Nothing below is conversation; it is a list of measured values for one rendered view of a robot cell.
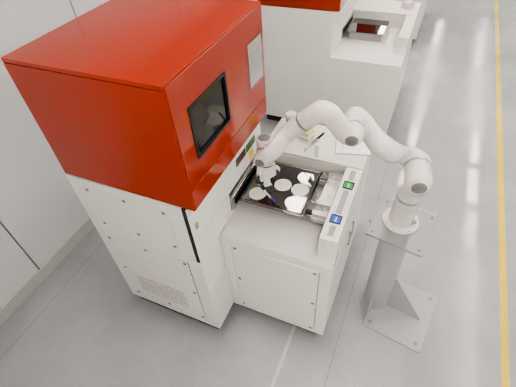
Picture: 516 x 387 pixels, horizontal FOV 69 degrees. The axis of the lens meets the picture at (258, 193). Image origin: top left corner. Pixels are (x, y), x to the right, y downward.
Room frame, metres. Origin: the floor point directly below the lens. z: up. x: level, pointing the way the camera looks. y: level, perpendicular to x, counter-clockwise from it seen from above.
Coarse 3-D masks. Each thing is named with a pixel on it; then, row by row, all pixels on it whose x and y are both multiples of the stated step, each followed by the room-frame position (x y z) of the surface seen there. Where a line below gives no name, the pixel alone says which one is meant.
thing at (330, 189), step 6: (330, 180) 1.58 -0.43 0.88; (336, 180) 1.58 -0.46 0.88; (330, 186) 1.54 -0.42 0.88; (336, 186) 1.53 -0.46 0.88; (324, 192) 1.49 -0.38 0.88; (330, 192) 1.49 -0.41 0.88; (324, 198) 1.44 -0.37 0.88; (330, 198) 1.44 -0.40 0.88; (324, 210) 1.35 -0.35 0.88; (318, 222) 1.29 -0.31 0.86; (324, 222) 1.27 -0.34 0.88
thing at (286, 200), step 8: (280, 168) 1.70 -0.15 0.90; (288, 168) 1.70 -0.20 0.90; (296, 168) 1.69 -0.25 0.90; (280, 176) 1.63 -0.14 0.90; (288, 176) 1.63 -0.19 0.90; (296, 176) 1.62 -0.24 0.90; (304, 176) 1.62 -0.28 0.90; (312, 176) 1.61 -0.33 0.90; (256, 184) 1.58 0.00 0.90; (272, 184) 1.57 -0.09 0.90; (312, 184) 1.54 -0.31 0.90; (248, 192) 1.52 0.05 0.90; (272, 192) 1.51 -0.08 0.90; (280, 192) 1.50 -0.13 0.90; (288, 192) 1.49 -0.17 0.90; (256, 200) 1.45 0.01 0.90; (264, 200) 1.44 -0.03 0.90; (272, 200) 1.44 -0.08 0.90; (280, 200) 1.43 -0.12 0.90; (288, 200) 1.43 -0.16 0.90; (296, 200) 1.42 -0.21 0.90; (304, 200) 1.42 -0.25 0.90; (280, 208) 1.38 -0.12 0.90; (288, 208) 1.37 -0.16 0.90; (296, 208) 1.37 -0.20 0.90
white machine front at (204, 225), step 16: (256, 128) 1.80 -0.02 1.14; (224, 176) 1.43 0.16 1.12; (240, 176) 1.57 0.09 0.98; (224, 192) 1.40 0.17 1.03; (208, 208) 1.26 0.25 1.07; (224, 208) 1.38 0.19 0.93; (192, 224) 1.13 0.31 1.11; (208, 224) 1.23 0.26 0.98; (224, 224) 1.36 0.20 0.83; (192, 240) 1.12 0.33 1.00; (208, 240) 1.21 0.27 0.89
